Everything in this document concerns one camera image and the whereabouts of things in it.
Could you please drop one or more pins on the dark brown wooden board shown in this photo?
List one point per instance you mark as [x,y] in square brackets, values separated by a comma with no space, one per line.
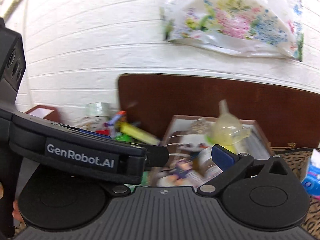
[285,115]

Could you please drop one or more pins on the clear plastic funnel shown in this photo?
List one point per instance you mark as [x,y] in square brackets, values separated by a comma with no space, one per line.
[228,131]

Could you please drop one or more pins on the person's left hand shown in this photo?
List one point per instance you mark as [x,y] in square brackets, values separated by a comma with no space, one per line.
[16,213]

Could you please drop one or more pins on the blue red small box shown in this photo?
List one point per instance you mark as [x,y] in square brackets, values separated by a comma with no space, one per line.
[114,124]

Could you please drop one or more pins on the floral drawstring pouch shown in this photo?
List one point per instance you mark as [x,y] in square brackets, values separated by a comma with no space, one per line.
[91,123]

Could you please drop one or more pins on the mesh sachet of herbs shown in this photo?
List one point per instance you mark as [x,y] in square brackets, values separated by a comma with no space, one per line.
[199,126]

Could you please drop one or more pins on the blue tissue pack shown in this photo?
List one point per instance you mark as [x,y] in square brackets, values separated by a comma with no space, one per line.
[310,175]

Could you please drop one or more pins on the floral plastic bag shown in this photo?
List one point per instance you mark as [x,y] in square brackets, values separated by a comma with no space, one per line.
[245,28]

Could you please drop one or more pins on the yellow green box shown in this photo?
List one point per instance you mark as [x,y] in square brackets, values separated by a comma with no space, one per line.
[139,134]

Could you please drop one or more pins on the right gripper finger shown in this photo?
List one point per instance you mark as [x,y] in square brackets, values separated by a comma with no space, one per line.
[233,168]

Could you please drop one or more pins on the empty brown shoe box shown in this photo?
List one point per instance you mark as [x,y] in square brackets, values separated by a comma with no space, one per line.
[46,112]

